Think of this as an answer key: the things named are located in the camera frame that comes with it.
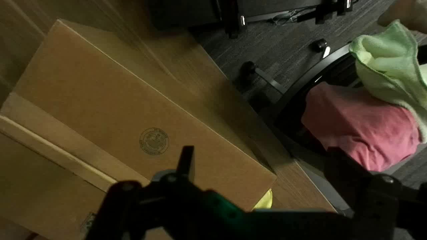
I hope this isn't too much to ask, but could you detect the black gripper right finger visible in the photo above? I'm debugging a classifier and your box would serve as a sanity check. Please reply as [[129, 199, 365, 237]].
[[325, 149, 401, 240]]

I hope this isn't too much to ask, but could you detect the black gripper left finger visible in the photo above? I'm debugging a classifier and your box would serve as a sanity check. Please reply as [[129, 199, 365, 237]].
[[84, 146, 196, 240]]

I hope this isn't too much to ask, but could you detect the pink t-shirt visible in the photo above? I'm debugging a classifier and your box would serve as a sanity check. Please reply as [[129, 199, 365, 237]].
[[300, 83, 421, 173]]

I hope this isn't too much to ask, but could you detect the yellow-green towel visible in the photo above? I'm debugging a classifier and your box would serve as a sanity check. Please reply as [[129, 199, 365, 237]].
[[349, 21, 427, 142]]

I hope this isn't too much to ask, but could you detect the large brown cardboard box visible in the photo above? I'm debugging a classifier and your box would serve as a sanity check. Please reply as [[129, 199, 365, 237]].
[[0, 21, 274, 240]]

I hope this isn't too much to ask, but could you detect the grey office chair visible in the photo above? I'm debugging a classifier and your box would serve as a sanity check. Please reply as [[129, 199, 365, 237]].
[[234, 39, 361, 154]]

